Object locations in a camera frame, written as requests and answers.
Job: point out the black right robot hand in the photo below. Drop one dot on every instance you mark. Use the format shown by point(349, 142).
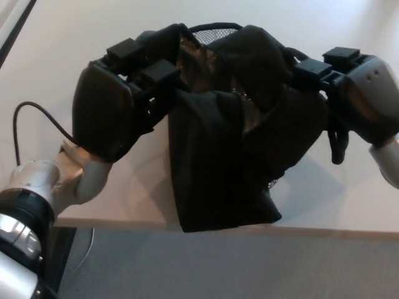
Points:
point(368, 93)

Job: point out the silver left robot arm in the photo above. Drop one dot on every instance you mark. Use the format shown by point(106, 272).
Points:
point(31, 177)

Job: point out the black fabric lunch bag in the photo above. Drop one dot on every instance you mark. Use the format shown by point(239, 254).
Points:
point(212, 155)

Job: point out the black table frame leg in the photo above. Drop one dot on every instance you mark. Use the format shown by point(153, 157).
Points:
point(62, 249)

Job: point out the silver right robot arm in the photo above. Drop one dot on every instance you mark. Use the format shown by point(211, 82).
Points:
point(386, 162)

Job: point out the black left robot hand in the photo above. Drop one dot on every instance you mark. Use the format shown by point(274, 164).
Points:
point(103, 109)

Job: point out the white desk edge rail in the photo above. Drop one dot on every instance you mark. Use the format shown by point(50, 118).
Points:
point(9, 21)

